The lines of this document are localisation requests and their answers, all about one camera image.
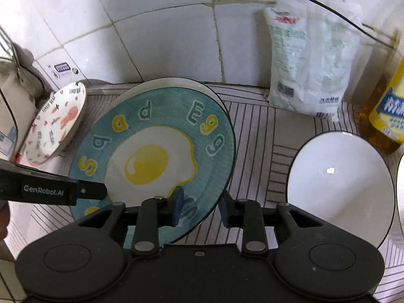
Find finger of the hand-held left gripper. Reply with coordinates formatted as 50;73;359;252
76;180;108;200

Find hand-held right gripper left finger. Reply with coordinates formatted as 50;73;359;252
77;186;184;258

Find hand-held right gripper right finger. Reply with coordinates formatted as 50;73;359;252
220;192;327;257

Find teal fried egg print plate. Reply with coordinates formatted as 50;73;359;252
68;87;237;247

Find carrot print white plate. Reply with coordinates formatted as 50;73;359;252
24;82;87;167

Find plain white bowl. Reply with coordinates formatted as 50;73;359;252
286;132;396;249

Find white plate with black rim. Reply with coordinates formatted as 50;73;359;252
107;77;236;139

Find white bowl with black rim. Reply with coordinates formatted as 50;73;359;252
396;153;404;228

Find person's left hand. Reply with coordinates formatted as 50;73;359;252
0;200;10;240

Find white kitchen appliance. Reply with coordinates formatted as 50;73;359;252
0;27;48;161

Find striped table cloth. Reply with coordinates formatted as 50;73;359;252
0;80;404;303

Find white plastic bag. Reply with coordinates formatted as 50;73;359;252
263;2;360;122

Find yellow label oil bottle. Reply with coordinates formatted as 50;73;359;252
360;30;404;154

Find wall sticker label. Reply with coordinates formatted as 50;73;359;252
47;61;79;78

